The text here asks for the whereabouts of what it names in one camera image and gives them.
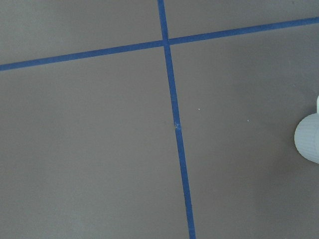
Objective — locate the white ribbed HOME mug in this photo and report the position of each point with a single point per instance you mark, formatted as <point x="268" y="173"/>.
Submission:
<point x="306" y="136"/>

